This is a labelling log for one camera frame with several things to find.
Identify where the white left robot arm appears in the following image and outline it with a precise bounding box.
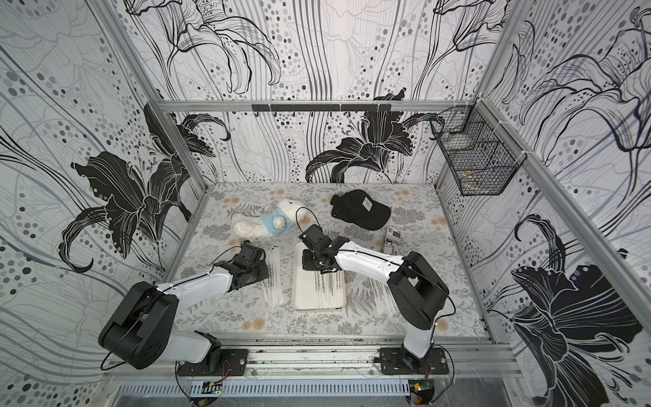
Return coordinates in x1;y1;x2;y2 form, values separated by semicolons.
98;240;269;376

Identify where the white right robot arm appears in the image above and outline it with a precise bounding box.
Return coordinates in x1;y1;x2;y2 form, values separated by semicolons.
299;225;449;362

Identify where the white rectangular storage tray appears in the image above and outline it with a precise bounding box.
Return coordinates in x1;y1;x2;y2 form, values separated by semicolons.
291;243;347;312

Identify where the white plush toy blue shirt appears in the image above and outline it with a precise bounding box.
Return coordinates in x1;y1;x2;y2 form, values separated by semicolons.
232;198;309;239

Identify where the black baseball cap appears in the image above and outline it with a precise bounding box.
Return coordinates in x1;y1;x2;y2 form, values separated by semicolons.
330;189;392;231

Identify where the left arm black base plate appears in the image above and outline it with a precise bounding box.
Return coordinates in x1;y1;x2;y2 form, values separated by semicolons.
176;349;249;377

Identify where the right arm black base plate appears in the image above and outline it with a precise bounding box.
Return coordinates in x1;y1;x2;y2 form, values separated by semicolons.
373;347;450;376

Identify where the white slotted cable duct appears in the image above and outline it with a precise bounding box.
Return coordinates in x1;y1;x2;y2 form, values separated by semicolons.
119;379;410;398

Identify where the black wire wall basket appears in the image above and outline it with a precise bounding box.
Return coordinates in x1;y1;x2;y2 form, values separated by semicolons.
429;101;520;197

